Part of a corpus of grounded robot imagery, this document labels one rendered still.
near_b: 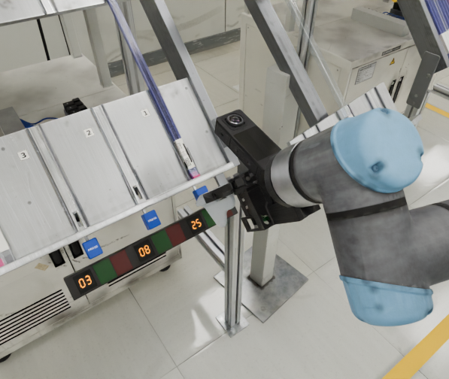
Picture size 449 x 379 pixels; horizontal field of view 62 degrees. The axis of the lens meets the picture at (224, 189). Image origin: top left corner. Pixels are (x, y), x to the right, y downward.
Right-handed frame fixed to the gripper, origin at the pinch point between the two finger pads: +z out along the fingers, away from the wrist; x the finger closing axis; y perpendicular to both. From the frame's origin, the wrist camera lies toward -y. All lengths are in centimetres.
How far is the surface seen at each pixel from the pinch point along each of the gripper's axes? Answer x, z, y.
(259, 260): 28, 57, 30
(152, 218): -11.0, 8.6, -0.2
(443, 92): 156, 57, 7
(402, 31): 119, 39, -23
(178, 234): -7.3, 10.8, 4.7
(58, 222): -25.0, 9.9, -6.3
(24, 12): -15.2, 9.8, -41.6
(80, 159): -17.4, 9.8, -14.8
